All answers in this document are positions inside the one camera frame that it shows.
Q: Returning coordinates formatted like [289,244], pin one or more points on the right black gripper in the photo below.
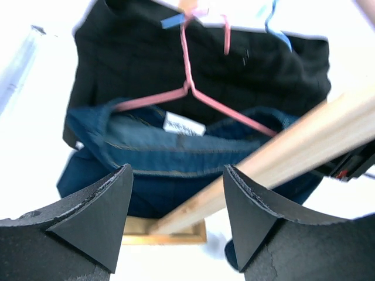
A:
[351,165]

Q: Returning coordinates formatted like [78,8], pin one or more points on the black pleated skirt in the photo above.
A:
[124,52]

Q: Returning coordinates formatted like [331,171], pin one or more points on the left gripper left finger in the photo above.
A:
[76,238]

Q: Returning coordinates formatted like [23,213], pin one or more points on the pink wire hanger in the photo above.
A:
[189,86]

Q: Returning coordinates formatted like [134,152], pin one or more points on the dark blue denim skirt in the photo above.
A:
[169,168]

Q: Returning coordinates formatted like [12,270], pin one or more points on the wooden clothes rack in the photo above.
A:
[326,132]

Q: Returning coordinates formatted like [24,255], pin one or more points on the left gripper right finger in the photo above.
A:
[274,238]

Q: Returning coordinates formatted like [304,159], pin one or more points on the blue wire hanger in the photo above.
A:
[276,33]

